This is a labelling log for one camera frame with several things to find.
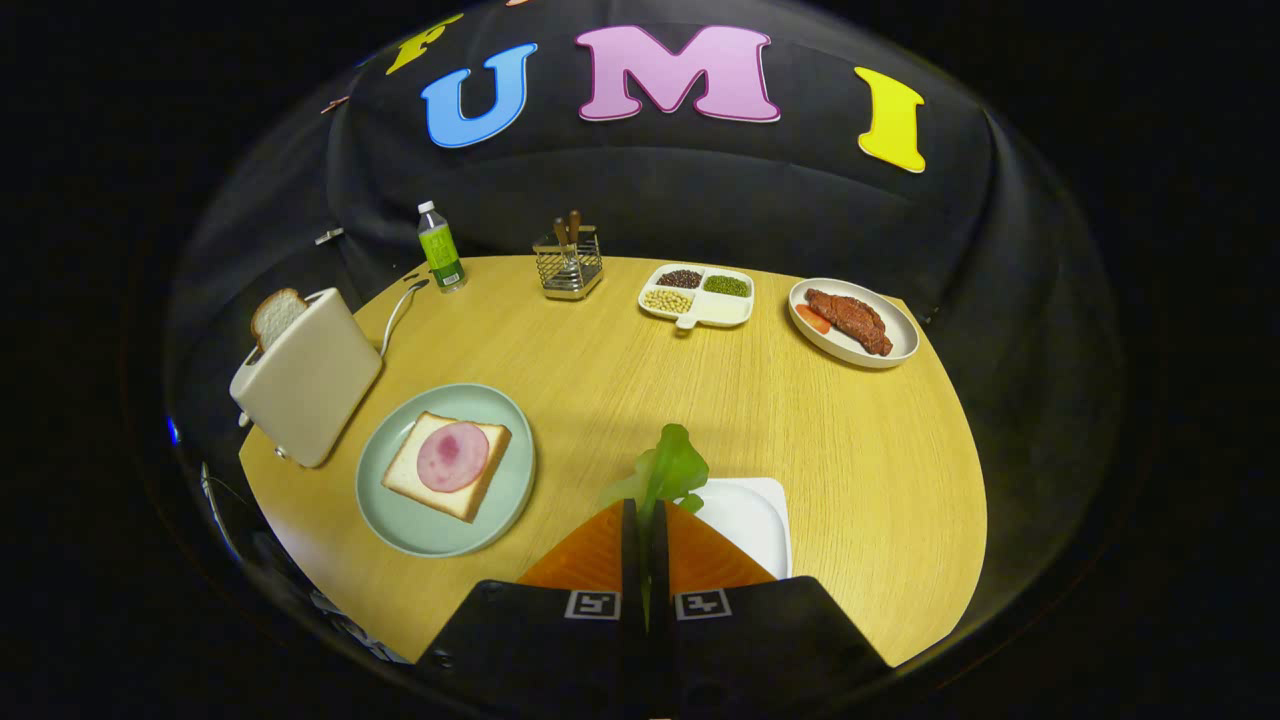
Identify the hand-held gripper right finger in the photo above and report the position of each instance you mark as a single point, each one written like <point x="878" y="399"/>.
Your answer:
<point x="658" y="565"/>

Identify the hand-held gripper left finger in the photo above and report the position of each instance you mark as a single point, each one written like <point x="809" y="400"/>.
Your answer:
<point x="631" y="560"/>

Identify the green lettuce leaf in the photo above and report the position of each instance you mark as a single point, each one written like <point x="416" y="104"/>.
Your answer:
<point x="675" y="465"/>

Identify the plain toast bread slice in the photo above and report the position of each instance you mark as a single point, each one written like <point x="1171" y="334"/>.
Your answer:
<point x="275" y="315"/>

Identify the white square plate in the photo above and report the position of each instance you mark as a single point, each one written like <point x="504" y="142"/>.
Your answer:
<point x="750" y="520"/>

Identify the pink ham slice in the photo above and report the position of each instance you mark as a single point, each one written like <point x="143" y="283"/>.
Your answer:
<point x="452" y="457"/>

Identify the bread slice under ham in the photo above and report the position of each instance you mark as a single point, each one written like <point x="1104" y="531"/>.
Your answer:
<point x="410" y="470"/>

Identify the pale green round plate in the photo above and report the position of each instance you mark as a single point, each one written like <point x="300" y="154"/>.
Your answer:
<point x="400" y="500"/>

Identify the yellow beans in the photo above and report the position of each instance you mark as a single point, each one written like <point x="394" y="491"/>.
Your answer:
<point x="668" y="301"/>

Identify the white divided dish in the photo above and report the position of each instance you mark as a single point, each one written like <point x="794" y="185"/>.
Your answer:
<point x="725" y="308"/>

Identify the dark brown beans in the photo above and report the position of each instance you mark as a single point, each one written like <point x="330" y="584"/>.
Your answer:
<point x="680" y="278"/>

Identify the green beans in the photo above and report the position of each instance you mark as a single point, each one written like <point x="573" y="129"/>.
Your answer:
<point x="727" y="286"/>

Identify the red vegetable slice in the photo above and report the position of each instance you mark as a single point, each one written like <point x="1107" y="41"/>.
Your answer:
<point x="812" y="320"/>

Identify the brown meat steak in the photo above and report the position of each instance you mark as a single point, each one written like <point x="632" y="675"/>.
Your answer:
<point x="850" y="318"/>

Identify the round white plate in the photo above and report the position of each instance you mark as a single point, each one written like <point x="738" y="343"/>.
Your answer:
<point x="900" y="330"/>

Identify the white toaster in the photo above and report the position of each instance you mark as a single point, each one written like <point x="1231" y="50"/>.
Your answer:
<point x="310" y="390"/>

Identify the green label drink bottle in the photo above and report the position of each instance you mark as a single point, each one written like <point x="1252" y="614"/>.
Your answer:
<point x="440" y="250"/>

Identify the black backdrop cloth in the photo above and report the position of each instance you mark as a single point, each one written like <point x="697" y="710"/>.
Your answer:
<point x="640" y="190"/>

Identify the white cloth clip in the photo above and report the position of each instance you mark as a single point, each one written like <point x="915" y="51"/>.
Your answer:
<point x="330" y="236"/>

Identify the red cloth clip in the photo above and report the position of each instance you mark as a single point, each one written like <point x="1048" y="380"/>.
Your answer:
<point x="335" y="104"/>

